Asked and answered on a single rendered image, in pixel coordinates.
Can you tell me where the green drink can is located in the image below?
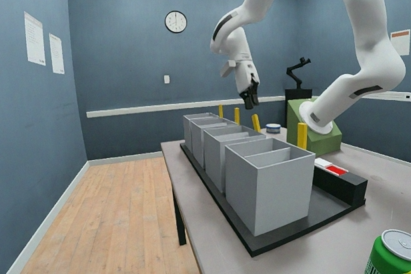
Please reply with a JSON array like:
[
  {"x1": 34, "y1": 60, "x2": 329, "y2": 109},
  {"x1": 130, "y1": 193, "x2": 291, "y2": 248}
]
[{"x1": 364, "y1": 229, "x2": 411, "y2": 274}]

